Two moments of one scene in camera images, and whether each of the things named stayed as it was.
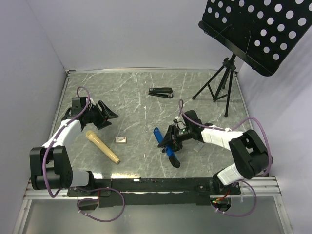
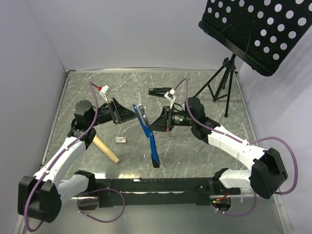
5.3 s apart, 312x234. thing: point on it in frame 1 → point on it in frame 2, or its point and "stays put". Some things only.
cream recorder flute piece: (102, 146) stays put
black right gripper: (168, 140) → (164, 123)
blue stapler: (172, 156) → (141, 114)
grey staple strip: (198, 146) stays put
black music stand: (265, 32) stays put
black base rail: (125, 191) stays put
